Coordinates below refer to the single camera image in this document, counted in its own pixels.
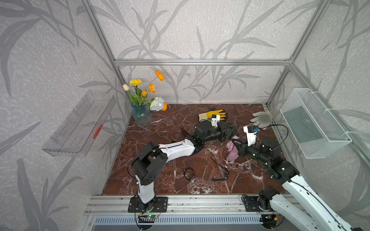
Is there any pink fluffy cloth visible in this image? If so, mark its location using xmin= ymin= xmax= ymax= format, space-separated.
xmin=226 ymin=141 xmax=239 ymax=162

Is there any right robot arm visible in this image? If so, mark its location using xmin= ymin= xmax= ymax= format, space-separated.
xmin=232 ymin=139 xmax=361 ymax=231

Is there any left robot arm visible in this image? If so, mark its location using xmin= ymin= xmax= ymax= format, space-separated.
xmin=130 ymin=120 xmax=238 ymax=205

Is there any yellow black work glove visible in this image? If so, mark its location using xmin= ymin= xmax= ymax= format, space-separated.
xmin=198 ymin=110 xmax=228 ymax=122

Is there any white knit glove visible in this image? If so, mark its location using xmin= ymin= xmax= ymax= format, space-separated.
xmin=250 ymin=112 xmax=274 ymax=130

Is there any right circuit board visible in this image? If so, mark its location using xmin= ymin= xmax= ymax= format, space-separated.
xmin=260 ymin=214 xmax=284 ymax=231

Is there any circuit board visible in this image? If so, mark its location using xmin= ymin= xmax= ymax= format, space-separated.
xmin=138 ymin=214 xmax=157 ymax=223
xmin=260 ymin=214 xmax=284 ymax=231

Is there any blue glass vase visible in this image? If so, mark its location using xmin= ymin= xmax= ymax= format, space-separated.
xmin=132 ymin=104 xmax=152 ymax=127

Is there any artificial flower bouquet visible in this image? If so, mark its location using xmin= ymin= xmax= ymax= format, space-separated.
xmin=122 ymin=71 xmax=168 ymax=111

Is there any left circuit board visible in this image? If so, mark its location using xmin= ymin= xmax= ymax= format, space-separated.
xmin=138 ymin=214 xmax=157 ymax=223

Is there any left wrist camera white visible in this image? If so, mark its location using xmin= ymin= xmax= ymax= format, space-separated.
xmin=208 ymin=114 xmax=221 ymax=128

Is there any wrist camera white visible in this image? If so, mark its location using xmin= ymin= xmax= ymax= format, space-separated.
xmin=243 ymin=125 xmax=259 ymax=146
xmin=208 ymin=114 xmax=221 ymax=128

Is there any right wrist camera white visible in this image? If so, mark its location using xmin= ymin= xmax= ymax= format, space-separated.
xmin=243 ymin=125 xmax=259 ymax=146

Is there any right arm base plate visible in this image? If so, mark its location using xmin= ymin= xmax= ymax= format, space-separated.
xmin=241 ymin=194 xmax=273 ymax=212

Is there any black watch curled strap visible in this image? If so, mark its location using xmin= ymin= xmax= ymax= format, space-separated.
xmin=183 ymin=167 xmax=196 ymax=182

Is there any white wire mesh basket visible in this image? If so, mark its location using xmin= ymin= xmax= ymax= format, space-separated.
xmin=280 ymin=88 xmax=352 ymax=159

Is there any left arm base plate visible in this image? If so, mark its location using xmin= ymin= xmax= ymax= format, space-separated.
xmin=128 ymin=195 xmax=169 ymax=213

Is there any aluminium frame crossbar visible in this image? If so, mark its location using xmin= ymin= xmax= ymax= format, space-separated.
xmin=114 ymin=59 xmax=291 ymax=66

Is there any aluminium front rail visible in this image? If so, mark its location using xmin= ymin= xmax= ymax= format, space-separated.
xmin=83 ymin=194 xmax=329 ymax=216

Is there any clear plastic wall tray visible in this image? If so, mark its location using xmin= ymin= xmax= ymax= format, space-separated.
xmin=42 ymin=90 xmax=116 ymax=157

